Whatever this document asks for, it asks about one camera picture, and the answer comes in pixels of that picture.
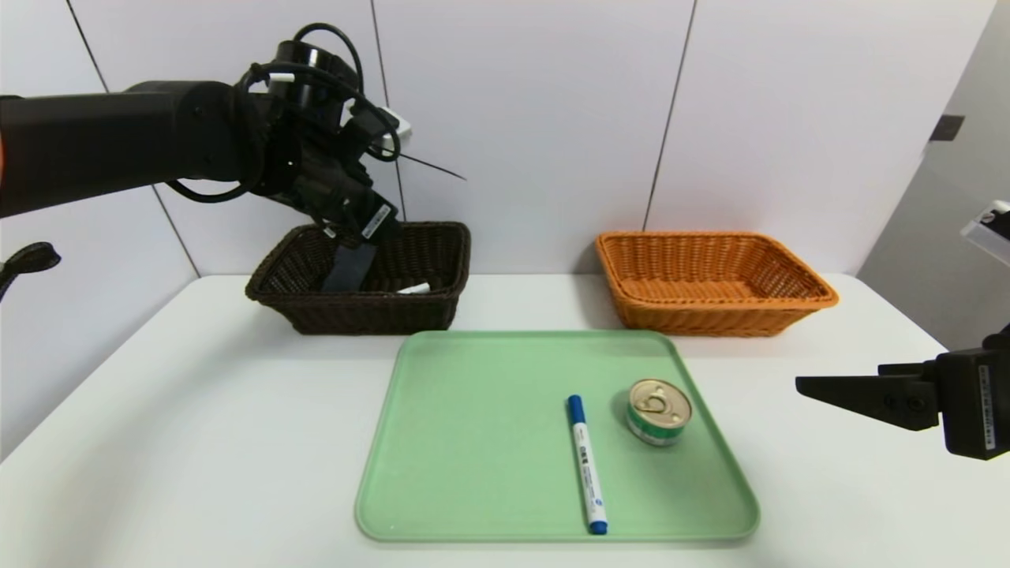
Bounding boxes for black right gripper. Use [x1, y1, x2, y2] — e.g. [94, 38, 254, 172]
[795, 347, 1010, 461]

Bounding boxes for gold lid green label can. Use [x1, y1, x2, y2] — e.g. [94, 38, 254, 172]
[627, 379, 694, 448]

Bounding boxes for white marker with blue cap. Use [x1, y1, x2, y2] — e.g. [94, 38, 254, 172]
[567, 394, 609, 536]

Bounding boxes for dark grey soft object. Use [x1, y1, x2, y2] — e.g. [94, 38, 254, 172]
[321, 244, 379, 293]

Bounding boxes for orange wicker basket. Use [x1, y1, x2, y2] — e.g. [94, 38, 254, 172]
[595, 231, 840, 338]

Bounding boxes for dark brown wicker basket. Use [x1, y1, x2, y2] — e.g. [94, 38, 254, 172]
[245, 222, 473, 336]

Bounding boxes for light green plastic tray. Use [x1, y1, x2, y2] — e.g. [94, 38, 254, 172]
[354, 330, 761, 544]

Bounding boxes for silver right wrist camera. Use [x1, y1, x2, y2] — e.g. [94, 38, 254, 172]
[960, 200, 1010, 267]

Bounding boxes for thin black cable tie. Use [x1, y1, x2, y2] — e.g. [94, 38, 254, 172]
[393, 150, 467, 181]

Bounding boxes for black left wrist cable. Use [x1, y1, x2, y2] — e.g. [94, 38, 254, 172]
[167, 22, 405, 204]

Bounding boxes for black cable loop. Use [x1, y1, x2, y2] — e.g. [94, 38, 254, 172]
[0, 241, 62, 302]

